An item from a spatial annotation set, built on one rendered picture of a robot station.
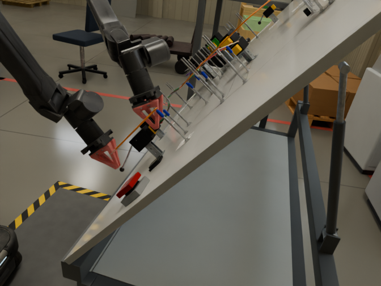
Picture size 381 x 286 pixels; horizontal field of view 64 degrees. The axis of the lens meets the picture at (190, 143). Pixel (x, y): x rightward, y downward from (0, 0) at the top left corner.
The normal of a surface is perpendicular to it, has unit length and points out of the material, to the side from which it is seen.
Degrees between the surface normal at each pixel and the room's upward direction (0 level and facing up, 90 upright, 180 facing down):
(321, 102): 90
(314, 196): 0
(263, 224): 0
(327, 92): 90
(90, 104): 47
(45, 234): 0
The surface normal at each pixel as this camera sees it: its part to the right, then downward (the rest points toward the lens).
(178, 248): 0.12, -0.86
